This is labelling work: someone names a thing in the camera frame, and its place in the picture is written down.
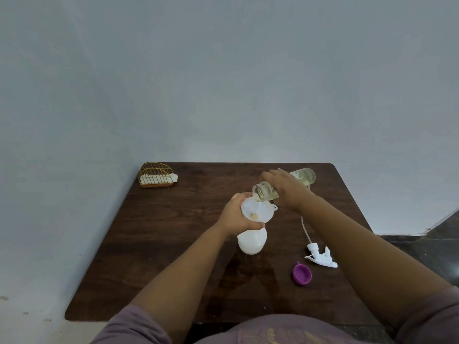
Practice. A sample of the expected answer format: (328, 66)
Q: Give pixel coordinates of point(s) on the white spray trigger with tube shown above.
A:
(321, 257)

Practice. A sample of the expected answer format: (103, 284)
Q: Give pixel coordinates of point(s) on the person's right forearm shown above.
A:
(373, 265)

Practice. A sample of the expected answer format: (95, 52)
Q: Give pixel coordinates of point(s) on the white plastic spray bottle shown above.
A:
(251, 243)

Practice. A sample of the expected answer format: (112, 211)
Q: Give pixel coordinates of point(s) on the purple bottle cap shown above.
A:
(302, 274)

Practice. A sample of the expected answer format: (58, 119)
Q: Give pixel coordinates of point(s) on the person's right hand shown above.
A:
(292, 191)

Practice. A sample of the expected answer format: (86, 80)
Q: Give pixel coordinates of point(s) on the person's left forearm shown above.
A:
(186, 283)

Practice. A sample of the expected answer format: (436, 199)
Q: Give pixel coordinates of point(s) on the clear plastic bottle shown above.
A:
(265, 193)

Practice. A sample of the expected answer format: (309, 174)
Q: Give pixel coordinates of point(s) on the white folded napkins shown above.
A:
(159, 179)

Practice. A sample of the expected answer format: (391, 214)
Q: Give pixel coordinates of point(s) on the person's mauve shirt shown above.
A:
(132, 327)

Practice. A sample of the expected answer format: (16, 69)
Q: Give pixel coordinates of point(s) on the white plastic funnel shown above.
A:
(263, 211)

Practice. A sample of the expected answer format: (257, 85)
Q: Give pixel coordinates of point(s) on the person's left hand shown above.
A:
(233, 216)

